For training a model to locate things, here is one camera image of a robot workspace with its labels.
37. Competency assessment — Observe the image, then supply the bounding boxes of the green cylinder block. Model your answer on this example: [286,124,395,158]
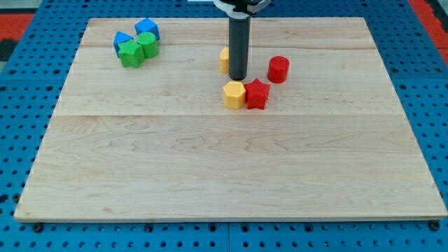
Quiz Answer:
[137,32,158,58]

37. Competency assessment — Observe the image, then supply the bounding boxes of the red cylinder block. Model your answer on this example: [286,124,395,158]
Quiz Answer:
[267,56,290,83]

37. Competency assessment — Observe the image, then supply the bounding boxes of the green star block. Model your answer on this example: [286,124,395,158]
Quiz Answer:
[118,40,145,68]

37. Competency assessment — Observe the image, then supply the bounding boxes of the wooden board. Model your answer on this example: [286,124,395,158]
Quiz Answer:
[15,17,447,223]

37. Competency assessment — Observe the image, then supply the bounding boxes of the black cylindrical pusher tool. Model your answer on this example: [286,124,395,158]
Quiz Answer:
[229,17,251,81]

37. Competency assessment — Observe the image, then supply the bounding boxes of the yellow heart block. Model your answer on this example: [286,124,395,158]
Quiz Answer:
[219,47,230,74]

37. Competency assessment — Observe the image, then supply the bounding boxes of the red star block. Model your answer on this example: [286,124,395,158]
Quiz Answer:
[244,78,270,110]

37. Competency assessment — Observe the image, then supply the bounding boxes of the blue cube block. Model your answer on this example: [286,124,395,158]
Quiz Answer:
[134,18,160,41]

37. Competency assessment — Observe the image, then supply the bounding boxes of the yellow hexagon block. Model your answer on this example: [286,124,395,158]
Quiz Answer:
[223,80,246,110]

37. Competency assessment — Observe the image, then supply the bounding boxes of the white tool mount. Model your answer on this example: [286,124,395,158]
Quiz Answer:
[213,0,271,19]

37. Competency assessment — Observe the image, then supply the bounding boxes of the blue triangle block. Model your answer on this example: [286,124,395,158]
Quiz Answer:
[113,31,134,57]

